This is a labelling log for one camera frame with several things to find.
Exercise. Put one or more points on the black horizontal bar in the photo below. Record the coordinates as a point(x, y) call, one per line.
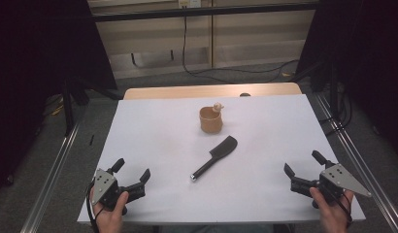
point(203, 12)

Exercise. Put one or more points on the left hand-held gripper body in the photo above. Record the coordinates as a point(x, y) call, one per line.
point(102, 187)

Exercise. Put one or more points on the dark round desk grommet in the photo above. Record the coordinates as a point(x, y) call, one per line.
point(245, 94)

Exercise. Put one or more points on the black cleaver-shaped utensil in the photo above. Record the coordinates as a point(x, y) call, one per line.
point(224, 148)

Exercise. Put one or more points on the dark curtain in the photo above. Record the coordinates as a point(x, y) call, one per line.
point(32, 64)
point(375, 48)

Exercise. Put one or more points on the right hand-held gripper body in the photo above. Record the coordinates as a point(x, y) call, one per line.
point(341, 181)

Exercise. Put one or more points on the person's left hand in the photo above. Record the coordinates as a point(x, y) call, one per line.
point(110, 218)

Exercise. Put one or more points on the wall power outlet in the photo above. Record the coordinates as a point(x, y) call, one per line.
point(189, 3)

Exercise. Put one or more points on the person's right hand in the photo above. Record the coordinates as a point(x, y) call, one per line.
point(334, 215)

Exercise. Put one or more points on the aluminium rail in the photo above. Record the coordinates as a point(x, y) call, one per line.
point(46, 191)
point(365, 168)

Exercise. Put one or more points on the black metal stand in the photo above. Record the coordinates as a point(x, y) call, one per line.
point(68, 110)

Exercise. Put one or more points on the brown cup with duck figure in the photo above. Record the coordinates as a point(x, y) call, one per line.
point(210, 121)

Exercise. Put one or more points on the yellow floor tape piece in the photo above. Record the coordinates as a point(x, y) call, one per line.
point(58, 110)

